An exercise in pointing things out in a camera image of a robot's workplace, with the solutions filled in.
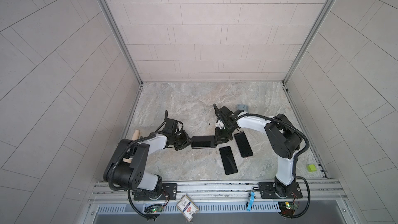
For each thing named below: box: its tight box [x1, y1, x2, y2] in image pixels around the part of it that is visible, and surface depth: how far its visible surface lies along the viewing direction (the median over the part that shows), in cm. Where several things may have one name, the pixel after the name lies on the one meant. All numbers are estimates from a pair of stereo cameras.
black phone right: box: [234, 131, 254, 158], surface depth 86 cm
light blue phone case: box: [237, 104, 249, 112], surface depth 104 cm
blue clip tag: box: [246, 191, 256, 212], surface depth 68 cm
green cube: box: [306, 164, 317, 173], surface depth 79 cm
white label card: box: [176, 194, 199, 222], surface depth 67 cm
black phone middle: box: [218, 146, 238, 175], surface depth 82 cm
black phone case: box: [191, 135, 218, 149], surface depth 88 cm
